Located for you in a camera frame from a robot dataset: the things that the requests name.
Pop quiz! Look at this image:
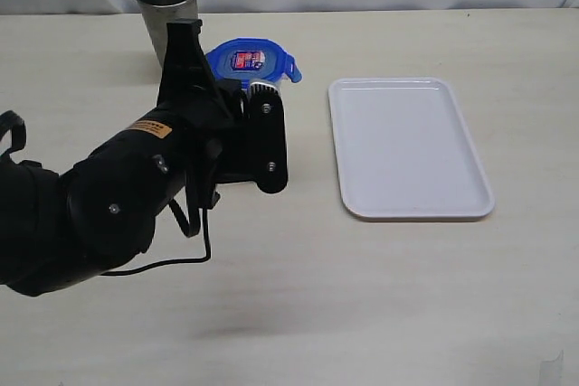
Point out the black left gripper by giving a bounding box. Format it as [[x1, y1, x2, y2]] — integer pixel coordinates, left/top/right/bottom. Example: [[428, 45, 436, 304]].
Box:
[[156, 19, 289, 194]]

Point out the blue plastic container lid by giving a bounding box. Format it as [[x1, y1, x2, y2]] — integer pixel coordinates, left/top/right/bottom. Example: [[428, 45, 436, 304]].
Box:
[[206, 38, 302, 88]]

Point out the stainless steel tumbler cup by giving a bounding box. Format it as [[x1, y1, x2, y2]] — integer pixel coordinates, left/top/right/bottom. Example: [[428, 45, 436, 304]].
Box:
[[136, 0, 198, 65]]

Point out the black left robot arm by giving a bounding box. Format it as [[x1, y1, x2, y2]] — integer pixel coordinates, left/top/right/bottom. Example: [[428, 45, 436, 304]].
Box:
[[1, 19, 289, 297]]

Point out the tall clear plastic container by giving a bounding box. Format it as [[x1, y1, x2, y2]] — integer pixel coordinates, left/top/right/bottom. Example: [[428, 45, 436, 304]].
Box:
[[246, 78, 281, 100]]

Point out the white rectangular tray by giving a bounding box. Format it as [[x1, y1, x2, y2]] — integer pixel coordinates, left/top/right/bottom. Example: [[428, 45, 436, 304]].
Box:
[[327, 77, 496, 221]]

